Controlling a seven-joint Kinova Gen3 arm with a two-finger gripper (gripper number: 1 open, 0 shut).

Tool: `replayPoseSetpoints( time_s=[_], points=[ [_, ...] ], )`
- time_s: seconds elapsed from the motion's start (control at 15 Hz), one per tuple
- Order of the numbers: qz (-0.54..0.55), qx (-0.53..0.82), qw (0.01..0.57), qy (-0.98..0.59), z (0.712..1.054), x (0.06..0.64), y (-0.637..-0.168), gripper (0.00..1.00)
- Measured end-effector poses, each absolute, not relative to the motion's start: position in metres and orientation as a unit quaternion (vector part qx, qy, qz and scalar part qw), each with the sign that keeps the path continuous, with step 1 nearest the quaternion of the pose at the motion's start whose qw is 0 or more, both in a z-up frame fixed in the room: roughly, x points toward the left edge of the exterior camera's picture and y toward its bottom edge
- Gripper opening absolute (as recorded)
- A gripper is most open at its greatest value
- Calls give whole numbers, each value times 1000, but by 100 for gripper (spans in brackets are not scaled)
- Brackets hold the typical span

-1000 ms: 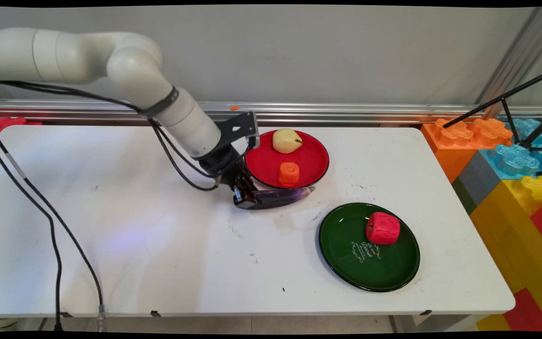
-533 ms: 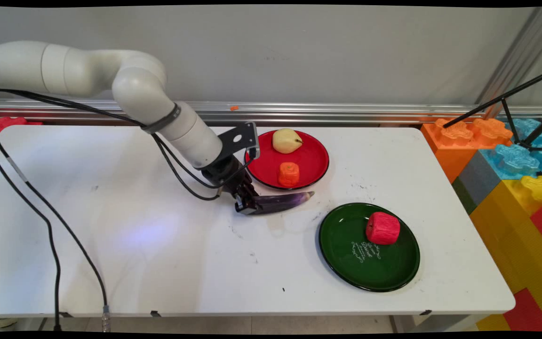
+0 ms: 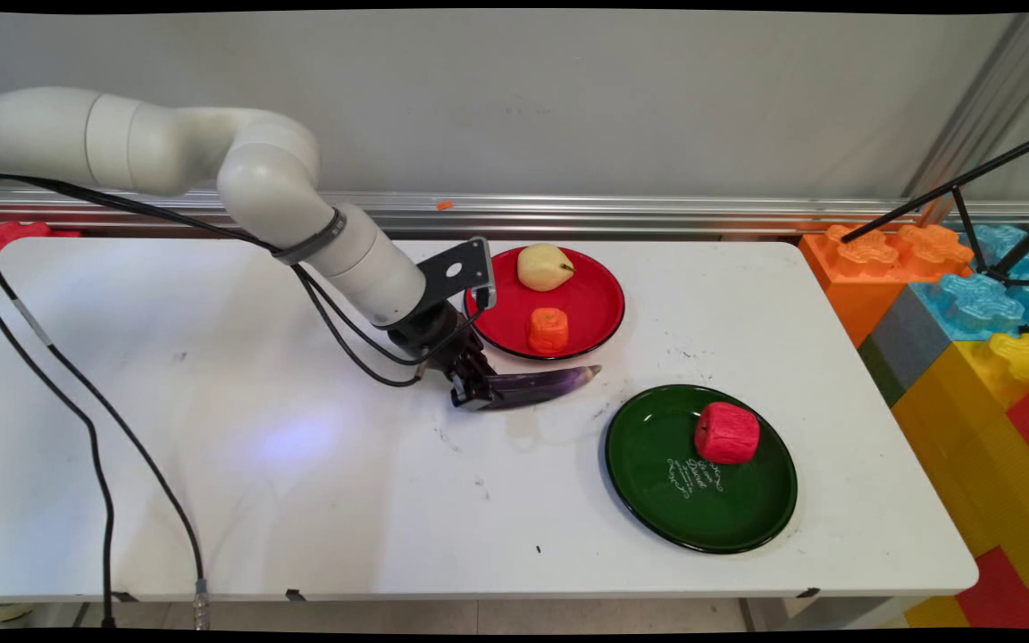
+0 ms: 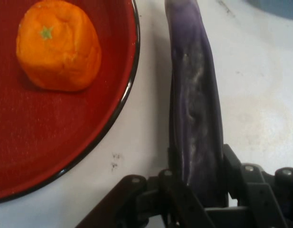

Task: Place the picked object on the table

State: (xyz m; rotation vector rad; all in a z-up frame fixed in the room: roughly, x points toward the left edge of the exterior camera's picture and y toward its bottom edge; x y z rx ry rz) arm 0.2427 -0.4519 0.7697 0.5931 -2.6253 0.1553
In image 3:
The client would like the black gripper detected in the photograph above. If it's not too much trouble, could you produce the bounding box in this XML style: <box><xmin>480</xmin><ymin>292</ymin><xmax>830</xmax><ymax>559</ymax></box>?
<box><xmin>386</xmin><ymin>301</ymin><xmax>499</xmax><ymax>413</ymax></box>

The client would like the purple toy eggplant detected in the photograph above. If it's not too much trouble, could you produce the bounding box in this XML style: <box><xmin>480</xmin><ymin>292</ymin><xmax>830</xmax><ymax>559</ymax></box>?
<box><xmin>475</xmin><ymin>363</ymin><xmax>604</xmax><ymax>413</ymax></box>

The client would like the orange toy fruit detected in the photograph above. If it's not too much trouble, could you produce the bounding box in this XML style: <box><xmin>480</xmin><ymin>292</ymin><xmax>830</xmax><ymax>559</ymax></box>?
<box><xmin>527</xmin><ymin>307</ymin><xmax>571</xmax><ymax>355</ymax></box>

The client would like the yellow toy pear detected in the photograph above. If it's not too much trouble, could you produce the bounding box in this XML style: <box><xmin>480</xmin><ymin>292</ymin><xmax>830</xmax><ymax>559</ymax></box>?
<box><xmin>515</xmin><ymin>242</ymin><xmax>577</xmax><ymax>294</ymax></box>

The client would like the red round plate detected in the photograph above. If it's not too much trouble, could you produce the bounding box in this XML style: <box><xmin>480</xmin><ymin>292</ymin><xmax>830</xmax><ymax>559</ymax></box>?
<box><xmin>464</xmin><ymin>246</ymin><xmax>626</xmax><ymax>362</ymax></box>

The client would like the green round plate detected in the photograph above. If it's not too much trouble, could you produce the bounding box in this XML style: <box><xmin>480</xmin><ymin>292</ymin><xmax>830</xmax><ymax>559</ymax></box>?
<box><xmin>605</xmin><ymin>384</ymin><xmax>799</xmax><ymax>555</ymax></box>

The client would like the red toy apple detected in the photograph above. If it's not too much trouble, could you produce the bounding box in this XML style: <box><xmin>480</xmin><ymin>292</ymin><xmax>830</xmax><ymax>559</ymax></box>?
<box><xmin>694</xmin><ymin>402</ymin><xmax>761</xmax><ymax>466</ymax></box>

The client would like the orange giant building block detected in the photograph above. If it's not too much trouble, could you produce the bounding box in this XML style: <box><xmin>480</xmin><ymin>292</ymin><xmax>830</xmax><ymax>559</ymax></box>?
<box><xmin>799</xmin><ymin>222</ymin><xmax>976</xmax><ymax>349</ymax></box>

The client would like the grey giant building block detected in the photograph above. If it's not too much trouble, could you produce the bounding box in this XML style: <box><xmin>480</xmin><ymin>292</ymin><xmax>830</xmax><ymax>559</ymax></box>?
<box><xmin>857</xmin><ymin>284</ymin><xmax>954</xmax><ymax>408</ymax></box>

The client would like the yellow giant building block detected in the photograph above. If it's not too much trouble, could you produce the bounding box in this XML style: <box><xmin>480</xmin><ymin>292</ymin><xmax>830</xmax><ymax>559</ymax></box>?
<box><xmin>891</xmin><ymin>332</ymin><xmax>1029</xmax><ymax>630</ymax></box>

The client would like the blue giant building block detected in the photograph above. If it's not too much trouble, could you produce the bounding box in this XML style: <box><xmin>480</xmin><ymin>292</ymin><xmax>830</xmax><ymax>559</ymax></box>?
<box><xmin>911</xmin><ymin>223</ymin><xmax>1029</xmax><ymax>343</ymax></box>

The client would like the black tripod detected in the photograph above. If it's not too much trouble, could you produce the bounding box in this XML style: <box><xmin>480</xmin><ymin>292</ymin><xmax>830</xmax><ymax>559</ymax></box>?
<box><xmin>840</xmin><ymin>125</ymin><xmax>1029</xmax><ymax>288</ymax></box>

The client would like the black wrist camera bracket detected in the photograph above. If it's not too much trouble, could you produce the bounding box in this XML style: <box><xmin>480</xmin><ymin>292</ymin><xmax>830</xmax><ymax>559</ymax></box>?
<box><xmin>414</xmin><ymin>236</ymin><xmax>498</xmax><ymax>312</ymax></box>

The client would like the black strap near wrist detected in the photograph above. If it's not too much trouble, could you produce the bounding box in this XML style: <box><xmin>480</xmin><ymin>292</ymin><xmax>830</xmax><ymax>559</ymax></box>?
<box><xmin>271</xmin><ymin>206</ymin><xmax>348</xmax><ymax>268</ymax></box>

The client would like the aluminium rail along wall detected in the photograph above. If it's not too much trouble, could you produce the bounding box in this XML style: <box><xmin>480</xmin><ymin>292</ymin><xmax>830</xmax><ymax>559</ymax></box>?
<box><xmin>0</xmin><ymin>187</ymin><xmax>1029</xmax><ymax>238</ymax></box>

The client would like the black cable with metal plug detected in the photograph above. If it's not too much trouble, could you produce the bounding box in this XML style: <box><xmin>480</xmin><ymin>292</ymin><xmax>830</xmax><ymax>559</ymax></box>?
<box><xmin>0</xmin><ymin>170</ymin><xmax>484</xmax><ymax>631</ymax></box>

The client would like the thick black cable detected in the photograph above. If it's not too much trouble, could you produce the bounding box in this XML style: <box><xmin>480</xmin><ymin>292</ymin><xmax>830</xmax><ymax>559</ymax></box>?
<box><xmin>0</xmin><ymin>170</ymin><xmax>480</xmax><ymax>630</ymax></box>

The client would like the aluminium profile post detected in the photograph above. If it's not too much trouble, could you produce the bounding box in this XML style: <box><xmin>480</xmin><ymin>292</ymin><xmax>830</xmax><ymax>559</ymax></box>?
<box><xmin>906</xmin><ymin>13</ymin><xmax>1029</xmax><ymax>226</ymax></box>

